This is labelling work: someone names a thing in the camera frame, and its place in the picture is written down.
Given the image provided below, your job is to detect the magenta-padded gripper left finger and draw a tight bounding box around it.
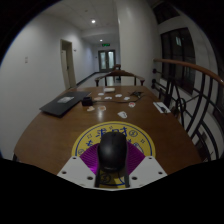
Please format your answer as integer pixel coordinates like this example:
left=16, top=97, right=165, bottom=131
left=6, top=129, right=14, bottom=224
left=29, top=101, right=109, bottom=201
left=57, top=143, right=101, bottom=189

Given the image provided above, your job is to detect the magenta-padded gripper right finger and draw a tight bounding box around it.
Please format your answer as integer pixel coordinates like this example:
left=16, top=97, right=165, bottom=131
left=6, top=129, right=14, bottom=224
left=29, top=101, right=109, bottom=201
left=125, top=143, right=168, bottom=189

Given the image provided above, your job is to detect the black computer mouse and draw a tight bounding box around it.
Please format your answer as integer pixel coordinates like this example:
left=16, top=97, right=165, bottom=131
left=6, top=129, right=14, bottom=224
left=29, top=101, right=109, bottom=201
left=97, top=131, right=128, bottom=173

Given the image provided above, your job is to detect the yellow round printed mouse pad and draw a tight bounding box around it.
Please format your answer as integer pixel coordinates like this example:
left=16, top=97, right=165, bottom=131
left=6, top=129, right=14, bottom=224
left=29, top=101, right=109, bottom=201
left=71, top=121, right=156, bottom=188

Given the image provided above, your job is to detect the small white oblong sticker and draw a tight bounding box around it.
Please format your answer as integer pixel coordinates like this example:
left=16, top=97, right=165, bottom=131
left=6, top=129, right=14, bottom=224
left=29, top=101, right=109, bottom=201
left=117, top=111, right=129, bottom=120

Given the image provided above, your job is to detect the black closed laptop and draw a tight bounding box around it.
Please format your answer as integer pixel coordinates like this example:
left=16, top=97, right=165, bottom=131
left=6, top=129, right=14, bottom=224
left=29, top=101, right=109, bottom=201
left=39, top=91, right=92, bottom=118

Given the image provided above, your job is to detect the small black box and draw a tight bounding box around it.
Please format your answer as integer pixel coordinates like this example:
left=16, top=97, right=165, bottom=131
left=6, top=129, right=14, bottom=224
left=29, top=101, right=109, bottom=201
left=81, top=96, right=93, bottom=107

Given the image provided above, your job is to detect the wooden armchair with curved back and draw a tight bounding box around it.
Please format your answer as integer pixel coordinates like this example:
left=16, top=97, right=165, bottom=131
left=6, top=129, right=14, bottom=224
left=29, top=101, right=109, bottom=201
left=94, top=69, right=146, bottom=88

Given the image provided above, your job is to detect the open side doorway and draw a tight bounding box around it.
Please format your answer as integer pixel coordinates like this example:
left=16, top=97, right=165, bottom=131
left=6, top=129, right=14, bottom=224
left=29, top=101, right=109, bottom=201
left=60, top=38, right=77, bottom=90

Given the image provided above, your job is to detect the black railing with wooden handrail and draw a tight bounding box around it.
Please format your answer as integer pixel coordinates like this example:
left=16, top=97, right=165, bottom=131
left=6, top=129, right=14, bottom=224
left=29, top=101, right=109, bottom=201
left=151, top=58, right=224, bottom=163

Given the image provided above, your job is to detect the glass double door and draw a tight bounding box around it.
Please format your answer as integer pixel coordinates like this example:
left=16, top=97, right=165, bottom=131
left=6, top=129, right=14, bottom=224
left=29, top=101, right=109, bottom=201
left=98, top=49, right=117, bottom=73

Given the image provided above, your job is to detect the dark window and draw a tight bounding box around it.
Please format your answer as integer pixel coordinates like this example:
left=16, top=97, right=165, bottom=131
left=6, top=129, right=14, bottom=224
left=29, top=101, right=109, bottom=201
left=160, top=27, right=197, bottom=96

